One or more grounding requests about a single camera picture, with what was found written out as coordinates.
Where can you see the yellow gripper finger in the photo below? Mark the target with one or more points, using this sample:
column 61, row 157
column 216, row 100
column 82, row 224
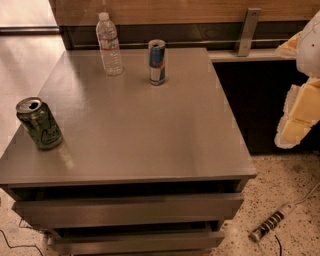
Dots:
column 301, row 112
column 289, row 48

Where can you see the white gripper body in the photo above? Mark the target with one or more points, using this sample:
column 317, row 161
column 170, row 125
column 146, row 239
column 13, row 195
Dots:
column 310, row 50

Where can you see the blue silver redbull can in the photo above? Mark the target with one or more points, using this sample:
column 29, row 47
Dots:
column 156, row 49

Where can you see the green soda can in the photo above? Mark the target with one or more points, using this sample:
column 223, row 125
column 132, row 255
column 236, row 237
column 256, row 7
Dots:
column 37, row 119

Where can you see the white power strip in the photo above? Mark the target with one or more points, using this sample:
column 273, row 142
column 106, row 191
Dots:
column 272, row 222

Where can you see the upper grey drawer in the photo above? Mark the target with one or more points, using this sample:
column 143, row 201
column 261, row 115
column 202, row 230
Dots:
column 75, row 213

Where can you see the grey drawer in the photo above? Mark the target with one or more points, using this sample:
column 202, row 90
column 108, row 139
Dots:
column 138, row 243
column 75, row 213

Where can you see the grey drawer cabinet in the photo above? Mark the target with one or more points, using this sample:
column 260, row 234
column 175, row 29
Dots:
column 124, row 137

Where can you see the clear plastic water bottle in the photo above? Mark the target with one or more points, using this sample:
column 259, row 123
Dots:
column 106, row 33

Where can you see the lower grey drawer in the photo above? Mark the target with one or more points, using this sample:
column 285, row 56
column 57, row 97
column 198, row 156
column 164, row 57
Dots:
column 138, row 243

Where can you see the metal wall bracket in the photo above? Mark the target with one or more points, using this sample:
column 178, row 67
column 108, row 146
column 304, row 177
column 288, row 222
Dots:
column 249, row 25

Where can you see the horizontal metal rail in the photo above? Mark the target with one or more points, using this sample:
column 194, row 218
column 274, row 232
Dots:
column 255, row 43

